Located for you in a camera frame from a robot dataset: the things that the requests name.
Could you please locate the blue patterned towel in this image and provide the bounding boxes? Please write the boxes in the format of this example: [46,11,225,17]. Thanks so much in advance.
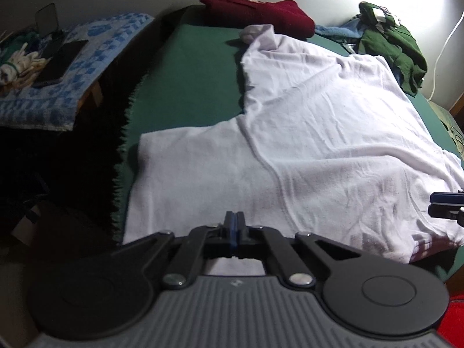
[0,12,155,132]

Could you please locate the light blue knit garment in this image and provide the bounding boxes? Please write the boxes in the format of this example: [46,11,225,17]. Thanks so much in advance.
[314,19,364,44]

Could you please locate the person's red clothing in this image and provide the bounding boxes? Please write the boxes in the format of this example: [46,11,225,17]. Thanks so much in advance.
[432,293,464,348]

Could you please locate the green sweater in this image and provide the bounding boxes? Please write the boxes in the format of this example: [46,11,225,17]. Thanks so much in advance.
[357,2,429,97]

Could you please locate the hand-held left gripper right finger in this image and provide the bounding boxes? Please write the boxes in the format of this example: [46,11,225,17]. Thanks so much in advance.
[236,211,366,289]

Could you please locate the green white floral cloth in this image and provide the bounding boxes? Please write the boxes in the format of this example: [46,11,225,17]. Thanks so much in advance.
[0,31,48,90]

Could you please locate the wooden door frame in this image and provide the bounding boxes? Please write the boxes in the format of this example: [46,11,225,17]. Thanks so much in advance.
[449,93,464,115]

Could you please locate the white T-shirt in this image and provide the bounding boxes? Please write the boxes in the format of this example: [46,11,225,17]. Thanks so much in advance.
[122,25,464,277]

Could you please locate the folded dark red sweater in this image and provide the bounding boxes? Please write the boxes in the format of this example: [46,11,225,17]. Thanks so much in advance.
[199,0,315,39]

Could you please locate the white cable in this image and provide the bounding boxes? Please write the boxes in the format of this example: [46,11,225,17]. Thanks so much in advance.
[429,14,463,103]

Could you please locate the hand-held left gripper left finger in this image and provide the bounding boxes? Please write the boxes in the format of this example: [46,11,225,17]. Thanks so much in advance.
[119,211,239,289]

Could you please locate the dark rectangular device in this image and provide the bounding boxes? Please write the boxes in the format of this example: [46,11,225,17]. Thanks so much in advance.
[34,3,59,39]

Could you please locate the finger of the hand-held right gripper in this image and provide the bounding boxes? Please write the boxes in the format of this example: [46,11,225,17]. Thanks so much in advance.
[430,188,464,204]
[428,203,464,230]

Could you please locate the black smartphone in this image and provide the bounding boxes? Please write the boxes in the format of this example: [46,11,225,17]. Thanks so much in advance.
[33,39,90,88]

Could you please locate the cartoon printed bed sheet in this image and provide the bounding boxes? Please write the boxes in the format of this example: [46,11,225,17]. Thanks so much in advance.
[431,101,464,162]

